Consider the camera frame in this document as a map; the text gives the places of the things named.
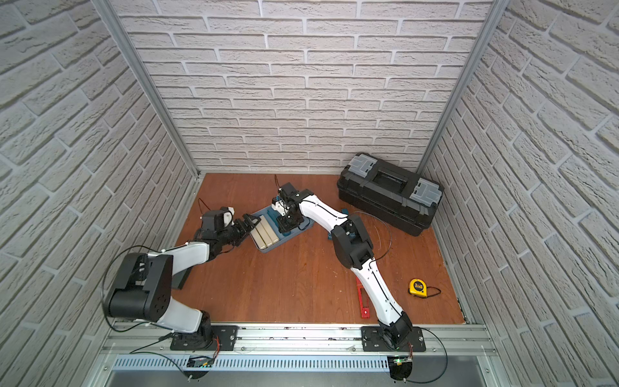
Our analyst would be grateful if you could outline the red pruning pliers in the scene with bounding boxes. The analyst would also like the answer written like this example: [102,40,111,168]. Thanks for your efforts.
[356,278,371,319]

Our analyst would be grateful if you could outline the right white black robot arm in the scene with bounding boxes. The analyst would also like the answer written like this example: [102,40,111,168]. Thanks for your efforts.
[272,183,413,349]

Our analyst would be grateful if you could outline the beige block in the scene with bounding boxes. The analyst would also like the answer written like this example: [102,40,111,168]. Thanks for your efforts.
[251,227,267,250]
[256,221,273,248]
[261,216,279,244]

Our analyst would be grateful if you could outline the yellow tape measure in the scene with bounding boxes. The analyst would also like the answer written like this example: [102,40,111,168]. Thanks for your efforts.
[409,278,428,298]

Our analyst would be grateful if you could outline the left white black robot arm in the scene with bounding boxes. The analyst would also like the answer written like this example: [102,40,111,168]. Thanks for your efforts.
[103,207,260,351]

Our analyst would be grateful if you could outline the black plastic toolbox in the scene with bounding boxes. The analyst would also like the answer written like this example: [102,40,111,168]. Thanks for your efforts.
[337,153,444,236]

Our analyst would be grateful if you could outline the blue plastic tray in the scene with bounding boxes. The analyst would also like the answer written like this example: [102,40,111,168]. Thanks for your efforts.
[249,205,315,253]

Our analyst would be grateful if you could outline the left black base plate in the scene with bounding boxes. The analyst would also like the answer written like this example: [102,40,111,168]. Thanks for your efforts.
[170,325,240,352]

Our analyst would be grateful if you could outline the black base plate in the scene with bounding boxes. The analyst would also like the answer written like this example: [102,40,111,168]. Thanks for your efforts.
[360,326,427,352]
[170,325,240,352]

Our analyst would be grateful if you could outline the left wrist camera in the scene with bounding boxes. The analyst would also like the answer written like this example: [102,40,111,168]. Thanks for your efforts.
[220,206,235,227]

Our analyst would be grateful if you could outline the aluminium rail frame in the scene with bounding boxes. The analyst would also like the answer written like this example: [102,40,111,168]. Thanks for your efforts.
[83,322,508,386]

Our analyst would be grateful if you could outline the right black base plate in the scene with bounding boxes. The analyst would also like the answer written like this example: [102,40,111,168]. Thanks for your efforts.
[360,326,427,352]

